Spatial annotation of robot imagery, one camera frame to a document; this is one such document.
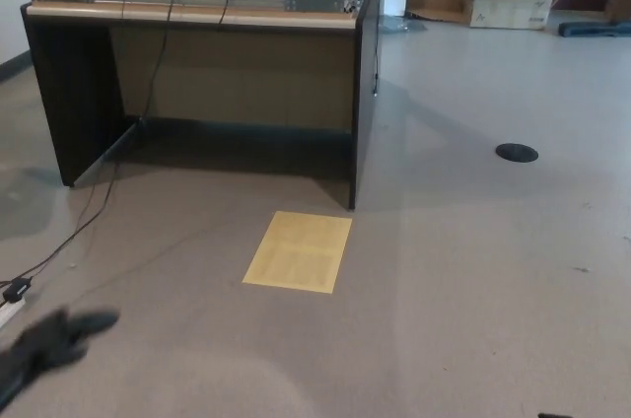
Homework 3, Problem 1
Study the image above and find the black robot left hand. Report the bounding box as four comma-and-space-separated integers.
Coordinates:
0, 309, 121, 409

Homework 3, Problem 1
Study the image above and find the white power strip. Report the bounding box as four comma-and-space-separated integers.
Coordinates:
0, 299, 26, 328

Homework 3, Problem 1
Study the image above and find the round black floor cover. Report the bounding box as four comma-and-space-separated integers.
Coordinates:
495, 142, 539, 163

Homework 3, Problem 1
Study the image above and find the yellow paper sheet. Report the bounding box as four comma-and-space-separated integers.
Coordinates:
241, 210, 354, 295

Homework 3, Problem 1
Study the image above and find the dark wooden desk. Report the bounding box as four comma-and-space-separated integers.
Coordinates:
19, 0, 386, 211

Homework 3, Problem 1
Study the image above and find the blue foam pad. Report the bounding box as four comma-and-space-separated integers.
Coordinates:
558, 20, 631, 38

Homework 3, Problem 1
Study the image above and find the small brown cardboard box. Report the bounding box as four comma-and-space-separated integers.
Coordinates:
604, 0, 631, 23

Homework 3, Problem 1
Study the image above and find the long black power cable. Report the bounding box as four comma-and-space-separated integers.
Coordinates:
0, 0, 184, 289

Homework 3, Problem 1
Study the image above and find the thin black hanging cable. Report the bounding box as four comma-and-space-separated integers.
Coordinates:
370, 0, 386, 96

